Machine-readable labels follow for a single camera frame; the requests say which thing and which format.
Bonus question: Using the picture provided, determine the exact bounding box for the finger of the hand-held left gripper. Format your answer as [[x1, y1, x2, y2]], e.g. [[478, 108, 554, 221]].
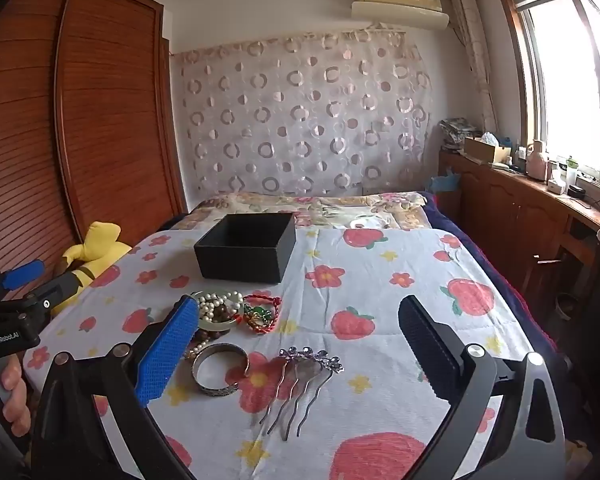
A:
[[0, 259, 47, 307], [24, 271, 82, 317]]

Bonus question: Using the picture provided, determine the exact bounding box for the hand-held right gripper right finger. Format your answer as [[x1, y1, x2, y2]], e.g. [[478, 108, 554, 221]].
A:
[[397, 295, 566, 480]]

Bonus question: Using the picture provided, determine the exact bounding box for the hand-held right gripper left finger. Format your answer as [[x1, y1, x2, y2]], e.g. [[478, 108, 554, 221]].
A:
[[30, 295, 201, 480]]

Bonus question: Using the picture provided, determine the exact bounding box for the silver bangle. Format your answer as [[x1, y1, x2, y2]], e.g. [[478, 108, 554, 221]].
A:
[[192, 342, 251, 397]]

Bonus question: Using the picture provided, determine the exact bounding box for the white pearl bracelet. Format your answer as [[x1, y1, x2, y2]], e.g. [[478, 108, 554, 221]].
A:
[[182, 290, 246, 361]]

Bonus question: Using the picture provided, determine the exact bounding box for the brown wooden bead bracelet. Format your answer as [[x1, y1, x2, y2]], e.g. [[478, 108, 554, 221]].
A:
[[196, 298, 247, 335]]

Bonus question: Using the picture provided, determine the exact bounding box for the red string bracelet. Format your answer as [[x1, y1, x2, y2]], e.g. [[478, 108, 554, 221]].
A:
[[240, 292, 284, 335]]

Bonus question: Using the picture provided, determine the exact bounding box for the purple flower hair comb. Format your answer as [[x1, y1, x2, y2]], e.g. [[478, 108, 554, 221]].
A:
[[258, 347, 345, 442]]

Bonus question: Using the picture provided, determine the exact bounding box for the black jewelry box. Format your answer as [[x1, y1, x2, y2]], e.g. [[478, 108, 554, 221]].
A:
[[194, 212, 297, 283]]

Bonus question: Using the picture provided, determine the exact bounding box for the person's left hand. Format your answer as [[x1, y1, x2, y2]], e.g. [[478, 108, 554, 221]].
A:
[[0, 354, 32, 443]]

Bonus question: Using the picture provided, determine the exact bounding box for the yellow plush toy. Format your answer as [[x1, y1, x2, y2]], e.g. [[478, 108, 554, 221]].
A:
[[50, 221, 133, 318]]

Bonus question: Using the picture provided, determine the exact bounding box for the strawberry print blanket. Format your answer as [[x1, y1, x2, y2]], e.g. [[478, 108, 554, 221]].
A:
[[22, 227, 565, 480]]

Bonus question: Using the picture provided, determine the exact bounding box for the dark blue blanket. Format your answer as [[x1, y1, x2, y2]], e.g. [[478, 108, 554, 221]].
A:
[[422, 191, 561, 361]]

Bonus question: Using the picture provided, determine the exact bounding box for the wooden cabinet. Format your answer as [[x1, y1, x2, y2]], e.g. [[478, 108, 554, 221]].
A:
[[437, 149, 600, 313]]

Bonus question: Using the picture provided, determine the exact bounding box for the blue plastic bag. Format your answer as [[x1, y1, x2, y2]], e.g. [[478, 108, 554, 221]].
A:
[[426, 167, 462, 196]]

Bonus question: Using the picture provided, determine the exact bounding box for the floral bedspread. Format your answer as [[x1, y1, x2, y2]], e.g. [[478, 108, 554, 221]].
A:
[[172, 191, 431, 232]]

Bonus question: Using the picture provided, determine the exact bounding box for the brown wooden wardrobe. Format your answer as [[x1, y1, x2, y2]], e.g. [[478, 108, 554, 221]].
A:
[[0, 0, 189, 291]]

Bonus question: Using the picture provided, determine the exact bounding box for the cardboard box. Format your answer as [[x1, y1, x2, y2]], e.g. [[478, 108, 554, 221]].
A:
[[463, 136, 512, 165]]

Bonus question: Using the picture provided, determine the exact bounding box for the pink kettle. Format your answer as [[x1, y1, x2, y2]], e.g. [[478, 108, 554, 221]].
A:
[[525, 140, 549, 181]]

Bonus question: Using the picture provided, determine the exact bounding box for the pile of printed papers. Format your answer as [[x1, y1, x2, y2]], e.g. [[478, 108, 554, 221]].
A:
[[439, 117, 482, 152]]

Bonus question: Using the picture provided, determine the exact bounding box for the circle patterned curtain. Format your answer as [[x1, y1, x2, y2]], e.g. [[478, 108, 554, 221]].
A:
[[172, 30, 434, 202]]

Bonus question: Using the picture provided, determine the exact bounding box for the beige window curtain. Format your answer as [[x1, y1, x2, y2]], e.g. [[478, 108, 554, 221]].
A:
[[449, 0, 499, 134]]

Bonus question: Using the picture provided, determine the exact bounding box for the window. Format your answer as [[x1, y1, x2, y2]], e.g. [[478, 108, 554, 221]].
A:
[[495, 0, 600, 187]]

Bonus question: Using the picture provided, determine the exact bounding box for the wall air conditioner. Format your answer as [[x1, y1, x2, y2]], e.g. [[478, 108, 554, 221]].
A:
[[350, 0, 451, 29]]

